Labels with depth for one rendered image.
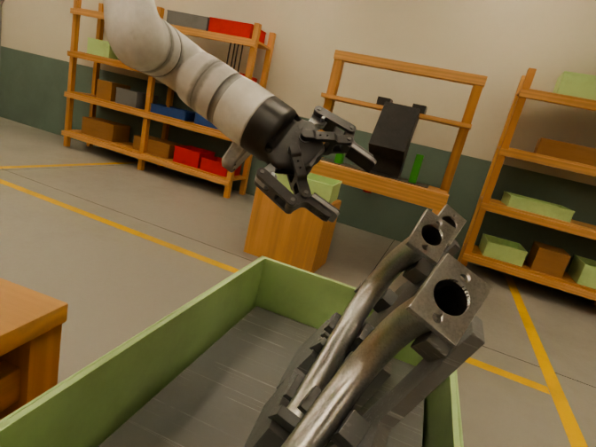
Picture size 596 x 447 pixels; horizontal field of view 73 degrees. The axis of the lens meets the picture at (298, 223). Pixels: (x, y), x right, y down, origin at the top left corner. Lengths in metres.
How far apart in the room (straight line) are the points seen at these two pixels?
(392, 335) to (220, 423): 0.33
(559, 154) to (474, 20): 1.80
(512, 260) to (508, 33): 2.50
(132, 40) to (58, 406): 0.40
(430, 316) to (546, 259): 4.71
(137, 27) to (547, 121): 5.07
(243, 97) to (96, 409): 0.40
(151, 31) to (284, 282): 0.56
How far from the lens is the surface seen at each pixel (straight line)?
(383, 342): 0.39
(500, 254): 4.90
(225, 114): 0.49
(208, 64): 0.52
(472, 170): 5.30
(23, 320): 0.83
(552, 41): 5.50
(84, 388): 0.53
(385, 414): 0.40
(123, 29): 0.55
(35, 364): 0.90
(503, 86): 5.37
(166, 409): 0.65
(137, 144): 6.42
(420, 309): 0.30
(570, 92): 4.88
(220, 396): 0.67
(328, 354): 0.53
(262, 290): 0.92
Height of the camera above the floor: 1.27
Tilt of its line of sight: 15 degrees down
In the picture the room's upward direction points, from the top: 13 degrees clockwise
